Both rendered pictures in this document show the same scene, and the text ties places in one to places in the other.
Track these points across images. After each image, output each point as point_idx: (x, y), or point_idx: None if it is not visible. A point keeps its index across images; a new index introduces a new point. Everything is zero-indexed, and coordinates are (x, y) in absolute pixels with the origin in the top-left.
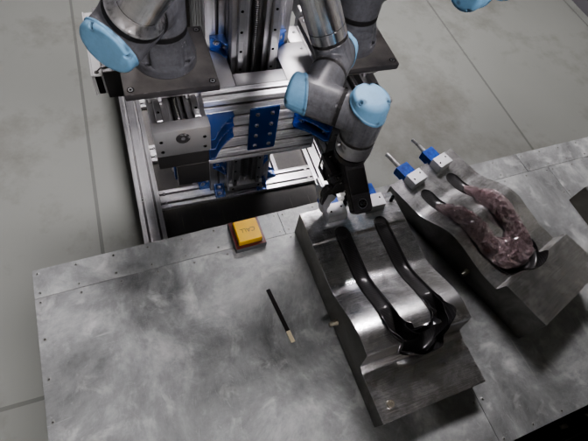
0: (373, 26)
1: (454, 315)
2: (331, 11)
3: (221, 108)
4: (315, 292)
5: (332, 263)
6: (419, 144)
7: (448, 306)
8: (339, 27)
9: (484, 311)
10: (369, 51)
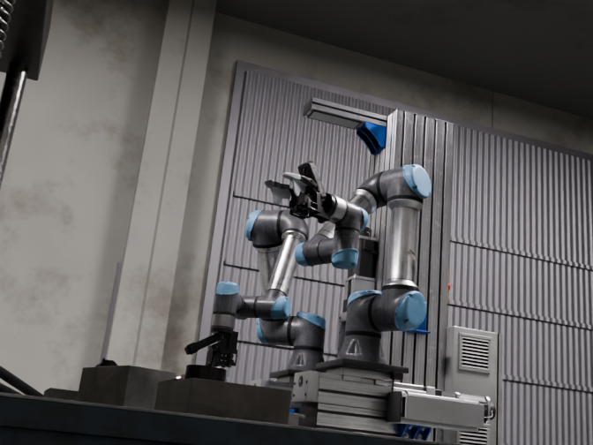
0: (353, 337)
1: (106, 360)
2: (272, 275)
3: (296, 403)
4: None
5: None
6: (296, 413)
7: (114, 365)
8: (271, 282)
9: None
10: (346, 357)
